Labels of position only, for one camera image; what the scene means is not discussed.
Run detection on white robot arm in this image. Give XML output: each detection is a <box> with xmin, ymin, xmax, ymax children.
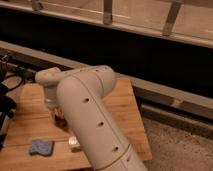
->
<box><xmin>35</xmin><ymin>65</ymin><xmax>148</xmax><ymax>171</ymax></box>

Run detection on black cables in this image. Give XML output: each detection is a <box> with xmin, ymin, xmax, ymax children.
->
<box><xmin>0</xmin><ymin>53</ymin><xmax>36</xmax><ymax>93</ymax></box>

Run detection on blue cloth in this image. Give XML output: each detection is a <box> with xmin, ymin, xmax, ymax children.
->
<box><xmin>29</xmin><ymin>139</ymin><xmax>54</xmax><ymax>157</ymax></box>

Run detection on black tripod stand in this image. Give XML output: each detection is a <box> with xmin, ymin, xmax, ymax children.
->
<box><xmin>0</xmin><ymin>83</ymin><xmax>16</xmax><ymax>150</ymax></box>

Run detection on dark red pepper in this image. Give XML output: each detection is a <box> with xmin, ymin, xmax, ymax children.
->
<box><xmin>55</xmin><ymin>116</ymin><xmax>67</xmax><ymax>128</ymax></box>

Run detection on wooden board table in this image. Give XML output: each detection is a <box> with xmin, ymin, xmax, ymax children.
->
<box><xmin>0</xmin><ymin>78</ymin><xmax>152</xmax><ymax>171</ymax></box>

